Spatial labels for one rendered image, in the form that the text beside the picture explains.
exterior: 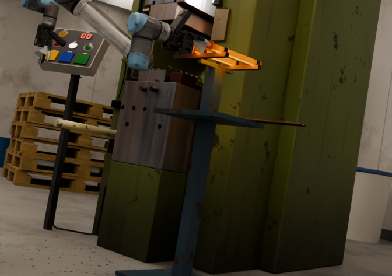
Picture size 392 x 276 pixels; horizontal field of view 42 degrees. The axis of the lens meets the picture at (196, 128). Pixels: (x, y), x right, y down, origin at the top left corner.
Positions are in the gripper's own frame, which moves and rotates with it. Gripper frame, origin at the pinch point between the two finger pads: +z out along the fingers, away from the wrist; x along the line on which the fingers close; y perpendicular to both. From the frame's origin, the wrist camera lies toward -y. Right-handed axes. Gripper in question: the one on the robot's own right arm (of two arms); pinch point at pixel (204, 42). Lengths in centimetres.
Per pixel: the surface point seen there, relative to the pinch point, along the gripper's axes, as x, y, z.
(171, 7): -68, -33, 33
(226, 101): -34, 14, 52
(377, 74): -179, -98, 455
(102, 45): -111, -11, 20
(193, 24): -67, -28, 49
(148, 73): -77, 4, 31
